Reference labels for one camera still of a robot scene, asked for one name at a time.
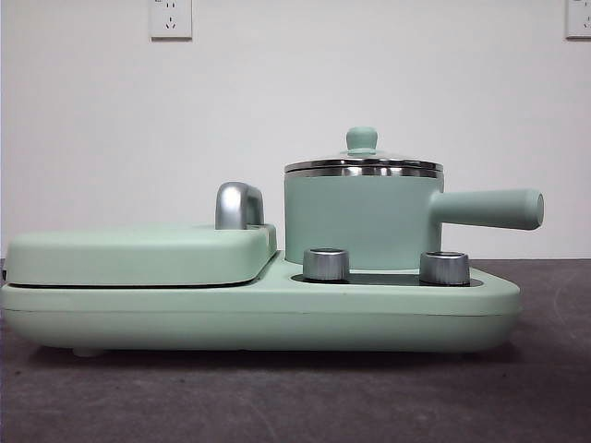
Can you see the silver control knob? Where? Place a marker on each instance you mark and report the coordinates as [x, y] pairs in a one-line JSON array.
[[325, 265], [444, 267]]

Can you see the green breakfast machine base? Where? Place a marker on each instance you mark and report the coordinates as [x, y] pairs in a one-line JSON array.
[[258, 318]]

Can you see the white wall socket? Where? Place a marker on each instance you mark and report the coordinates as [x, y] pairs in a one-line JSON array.
[[579, 20], [171, 20]]

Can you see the glass lid with green knob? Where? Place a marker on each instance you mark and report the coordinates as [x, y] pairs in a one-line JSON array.
[[362, 138]]

